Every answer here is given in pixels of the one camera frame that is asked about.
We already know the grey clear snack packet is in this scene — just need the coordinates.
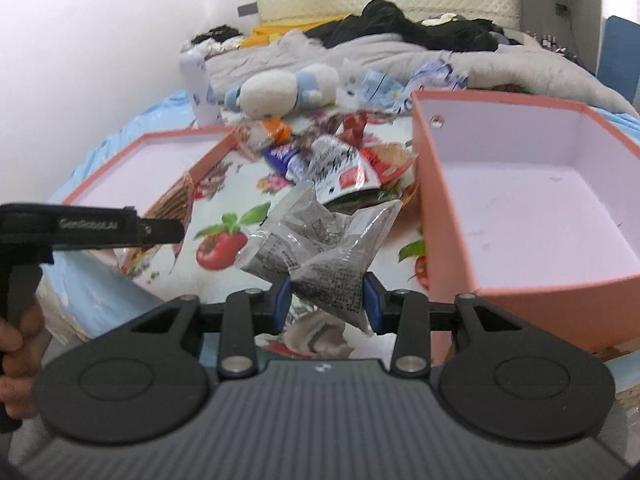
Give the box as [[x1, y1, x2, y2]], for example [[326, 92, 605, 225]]
[[235, 182, 401, 332]]

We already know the orange snack packet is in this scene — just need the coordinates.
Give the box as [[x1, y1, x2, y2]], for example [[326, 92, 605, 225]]
[[246, 118, 292, 153]]

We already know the red snack packet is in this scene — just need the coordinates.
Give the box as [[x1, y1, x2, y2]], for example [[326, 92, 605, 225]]
[[360, 143, 416, 185]]

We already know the blue snack bag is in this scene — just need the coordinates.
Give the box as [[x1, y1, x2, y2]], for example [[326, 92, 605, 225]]
[[264, 143, 308, 184]]

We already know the red snack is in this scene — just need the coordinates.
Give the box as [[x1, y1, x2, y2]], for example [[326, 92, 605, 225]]
[[337, 110, 368, 148]]

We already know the person's left hand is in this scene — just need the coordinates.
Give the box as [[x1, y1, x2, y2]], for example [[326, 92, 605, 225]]
[[1, 300, 47, 420]]

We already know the light blue bed sheet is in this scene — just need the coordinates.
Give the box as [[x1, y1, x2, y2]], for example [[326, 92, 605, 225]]
[[37, 91, 194, 347]]

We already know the pink box lid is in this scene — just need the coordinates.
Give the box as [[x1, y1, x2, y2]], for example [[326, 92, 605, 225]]
[[62, 126, 239, 214]]

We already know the white grey red snack bag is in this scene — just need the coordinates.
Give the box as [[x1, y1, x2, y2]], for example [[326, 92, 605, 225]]
[[305, 136, 381, 204]]

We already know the floral tablecloth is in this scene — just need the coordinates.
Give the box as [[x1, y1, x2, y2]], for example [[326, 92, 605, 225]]
[[119, 109, 432, 359]]

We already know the pink storage box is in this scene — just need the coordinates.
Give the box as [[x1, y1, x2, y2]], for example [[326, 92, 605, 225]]
[[413, 90, 639, 352]]

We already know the crumpled blue white plastic bag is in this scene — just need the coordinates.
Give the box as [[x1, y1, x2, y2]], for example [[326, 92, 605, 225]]
[[341, 60, 469, 115]]

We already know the white spray bottle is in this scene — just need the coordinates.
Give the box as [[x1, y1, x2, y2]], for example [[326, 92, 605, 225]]
[[178, 47, 224, 127]]

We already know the white blue plush toy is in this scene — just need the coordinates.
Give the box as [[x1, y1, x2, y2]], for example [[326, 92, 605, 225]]
[[224, 63, 340, 120]]

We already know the grey duvet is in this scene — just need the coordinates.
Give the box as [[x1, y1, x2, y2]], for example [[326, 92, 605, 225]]
[[206, 30, 639, 118]]

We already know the black clothes pile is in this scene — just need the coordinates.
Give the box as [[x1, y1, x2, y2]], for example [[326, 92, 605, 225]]
[[305, 0, 518, 52]]

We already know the yellow pillow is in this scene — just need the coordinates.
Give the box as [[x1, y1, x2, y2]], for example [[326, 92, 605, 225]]
[[240, 14, 345, 49]]

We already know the blue chair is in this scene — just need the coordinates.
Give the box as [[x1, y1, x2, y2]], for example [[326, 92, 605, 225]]
[[597, 15, 640, 104]]

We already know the grey wardrobe cabinet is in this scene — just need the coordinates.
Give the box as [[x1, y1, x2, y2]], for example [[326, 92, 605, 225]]
[[521, 0, 603, 73]]

